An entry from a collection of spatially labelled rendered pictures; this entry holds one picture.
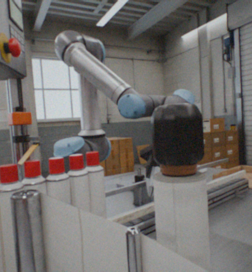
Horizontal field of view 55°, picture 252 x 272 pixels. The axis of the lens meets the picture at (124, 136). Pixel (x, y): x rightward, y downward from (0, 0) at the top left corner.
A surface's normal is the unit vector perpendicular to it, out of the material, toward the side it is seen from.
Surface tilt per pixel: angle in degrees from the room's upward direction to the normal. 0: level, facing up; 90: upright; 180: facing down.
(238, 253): 0
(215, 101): 90
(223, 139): 90
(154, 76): 90
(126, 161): 91
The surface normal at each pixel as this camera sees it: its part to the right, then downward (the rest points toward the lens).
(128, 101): -0.55, 0.13
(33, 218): 0.68, 0.00
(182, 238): -0.23, 0.06
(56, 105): 0.46, 0.02
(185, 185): -0.01, 0.10
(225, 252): -0.07, -1.00
